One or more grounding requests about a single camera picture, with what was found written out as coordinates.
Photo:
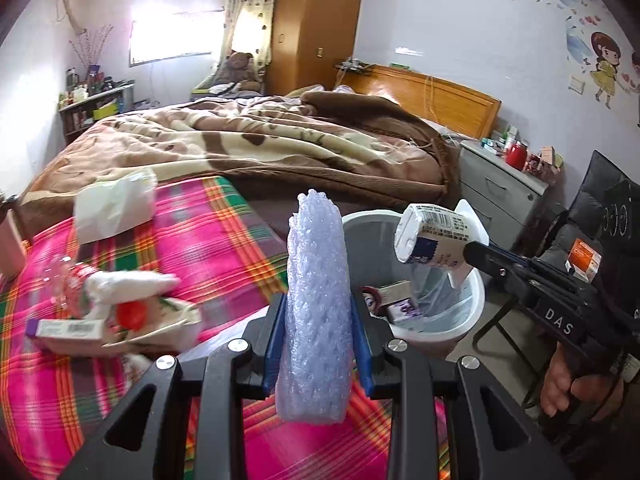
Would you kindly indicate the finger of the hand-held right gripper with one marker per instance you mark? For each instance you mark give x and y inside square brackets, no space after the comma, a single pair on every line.
[487,255]

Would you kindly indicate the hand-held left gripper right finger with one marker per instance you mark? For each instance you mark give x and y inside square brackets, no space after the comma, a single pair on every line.
[361,345]

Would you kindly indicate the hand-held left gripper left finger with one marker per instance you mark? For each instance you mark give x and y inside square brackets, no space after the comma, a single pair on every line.
[274,345]

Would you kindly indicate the red drink can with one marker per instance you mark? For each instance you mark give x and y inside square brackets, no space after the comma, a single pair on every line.
[372,302]

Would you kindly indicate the purple printed drink carton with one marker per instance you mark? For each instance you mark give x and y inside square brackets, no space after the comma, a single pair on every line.
[406,310]

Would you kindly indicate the white milk carton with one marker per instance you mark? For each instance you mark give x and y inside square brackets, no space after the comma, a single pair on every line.
[430,240]

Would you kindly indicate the bubble wrap roll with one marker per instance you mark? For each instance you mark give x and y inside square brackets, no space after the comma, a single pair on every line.
[315,300]

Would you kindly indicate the white round trash bin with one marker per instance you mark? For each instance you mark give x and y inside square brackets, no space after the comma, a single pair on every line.
[430,335]

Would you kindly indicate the beige printed paper bag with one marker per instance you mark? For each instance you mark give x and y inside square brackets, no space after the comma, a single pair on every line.
[170,325]

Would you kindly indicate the clear plastic bottle red label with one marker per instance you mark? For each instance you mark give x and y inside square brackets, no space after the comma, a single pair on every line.
[60,280]

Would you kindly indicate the person's right hand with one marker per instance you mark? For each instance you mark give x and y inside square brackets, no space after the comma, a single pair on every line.
[560,385]

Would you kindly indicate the grey nightstand with drawers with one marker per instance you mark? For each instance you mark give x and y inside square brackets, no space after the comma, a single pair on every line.
[500,195]

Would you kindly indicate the clear plastic bin liner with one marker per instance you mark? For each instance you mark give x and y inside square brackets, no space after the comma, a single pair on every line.
[440,295]

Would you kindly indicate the red cup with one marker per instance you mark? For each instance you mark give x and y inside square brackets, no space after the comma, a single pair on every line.
[516,156]

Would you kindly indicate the pink plaid blanket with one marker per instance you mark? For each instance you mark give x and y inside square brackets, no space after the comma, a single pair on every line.
[210,260]

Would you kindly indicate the black folding chair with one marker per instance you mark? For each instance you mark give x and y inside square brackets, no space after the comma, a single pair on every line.
[585,200]

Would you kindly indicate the white foam net sleeve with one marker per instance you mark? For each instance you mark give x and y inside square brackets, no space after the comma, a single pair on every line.
[136,362]
[130,285]

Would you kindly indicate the wooden bed headboard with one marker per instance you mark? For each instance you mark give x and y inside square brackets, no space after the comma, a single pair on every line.
[450,105]

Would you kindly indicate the brown patterned fleece blanket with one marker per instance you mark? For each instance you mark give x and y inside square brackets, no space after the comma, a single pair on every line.
[250,150]

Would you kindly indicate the small long cardboard box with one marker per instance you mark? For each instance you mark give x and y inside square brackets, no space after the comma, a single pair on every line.
[65,332]

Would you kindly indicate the white tissue pack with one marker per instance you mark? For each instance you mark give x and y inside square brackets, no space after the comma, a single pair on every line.
[112,210]

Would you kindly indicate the power strip with plugs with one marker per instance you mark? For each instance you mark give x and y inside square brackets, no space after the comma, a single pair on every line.
[352,66]

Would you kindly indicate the green storage box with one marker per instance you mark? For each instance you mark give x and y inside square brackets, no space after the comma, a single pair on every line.
[202,92]

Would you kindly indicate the brown teddy bear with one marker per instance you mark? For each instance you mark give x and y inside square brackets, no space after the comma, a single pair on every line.
[237,67]

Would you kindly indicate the pink mug with brown lid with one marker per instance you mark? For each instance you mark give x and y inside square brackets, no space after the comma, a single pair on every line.
[10,250]

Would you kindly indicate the wooden wardrobe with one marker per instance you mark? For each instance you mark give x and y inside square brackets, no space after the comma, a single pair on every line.
[315,30]

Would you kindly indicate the cluttered shelf unit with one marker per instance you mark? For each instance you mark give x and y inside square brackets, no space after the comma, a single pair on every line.
[95,110]

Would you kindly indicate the cluster of bottles and jars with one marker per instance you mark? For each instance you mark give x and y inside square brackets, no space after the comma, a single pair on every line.
[80,92]

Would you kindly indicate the bright window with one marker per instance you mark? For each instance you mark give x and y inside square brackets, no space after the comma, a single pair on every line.
[175,40]

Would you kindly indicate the patterned curtain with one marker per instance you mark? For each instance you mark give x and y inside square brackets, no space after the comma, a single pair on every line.
[245,15]

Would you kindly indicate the decorative dry branches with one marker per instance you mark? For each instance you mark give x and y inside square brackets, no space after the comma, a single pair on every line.
[92,47]

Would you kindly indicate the wrapped air conditioner pipe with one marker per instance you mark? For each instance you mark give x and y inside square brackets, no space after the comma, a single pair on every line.
[70,5]

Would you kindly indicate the white wall switch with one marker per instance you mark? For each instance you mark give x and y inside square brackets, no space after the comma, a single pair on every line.
[577,84]

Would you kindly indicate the cartoon children wall sticker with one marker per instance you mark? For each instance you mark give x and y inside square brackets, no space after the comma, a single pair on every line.
[605,60]

